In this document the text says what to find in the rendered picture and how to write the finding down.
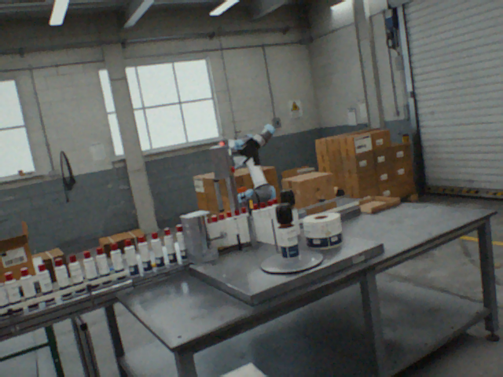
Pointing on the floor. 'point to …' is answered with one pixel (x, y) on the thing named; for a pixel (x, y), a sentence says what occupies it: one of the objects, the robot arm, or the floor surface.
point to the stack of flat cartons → (53, 261)
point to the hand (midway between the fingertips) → (236, 167)
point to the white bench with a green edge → (245, 371)
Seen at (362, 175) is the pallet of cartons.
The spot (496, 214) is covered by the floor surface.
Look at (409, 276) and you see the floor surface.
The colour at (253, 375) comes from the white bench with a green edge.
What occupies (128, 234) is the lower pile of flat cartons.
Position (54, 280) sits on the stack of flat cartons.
